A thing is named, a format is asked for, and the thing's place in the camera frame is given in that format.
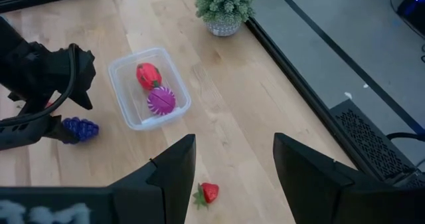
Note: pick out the green spiky plant ball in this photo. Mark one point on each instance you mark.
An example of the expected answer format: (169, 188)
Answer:
(225, 4)

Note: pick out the dark purple toy grapes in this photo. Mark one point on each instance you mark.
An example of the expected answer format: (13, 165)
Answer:
(81, 130)

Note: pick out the black device with blue light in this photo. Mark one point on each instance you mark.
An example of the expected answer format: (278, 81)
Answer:
(413, 8)

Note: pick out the black perforated computer case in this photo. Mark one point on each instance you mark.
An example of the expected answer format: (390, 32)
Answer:
(368, 141)

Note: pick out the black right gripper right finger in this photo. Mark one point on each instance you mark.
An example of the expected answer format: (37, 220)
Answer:
(318, 190)

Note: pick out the large red toy strawberry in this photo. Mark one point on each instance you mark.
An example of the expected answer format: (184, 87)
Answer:
(148, 76)

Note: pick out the clear plastic tupperware container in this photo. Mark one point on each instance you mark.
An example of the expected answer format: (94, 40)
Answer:
(133, 101)

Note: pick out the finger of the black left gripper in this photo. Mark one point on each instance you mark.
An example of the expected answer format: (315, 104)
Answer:
(33, 132)
(83, 99)

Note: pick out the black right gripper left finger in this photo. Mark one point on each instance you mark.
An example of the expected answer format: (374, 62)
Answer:
(159, 190)

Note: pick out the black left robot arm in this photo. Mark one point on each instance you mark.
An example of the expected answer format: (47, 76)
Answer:
(8, 51)

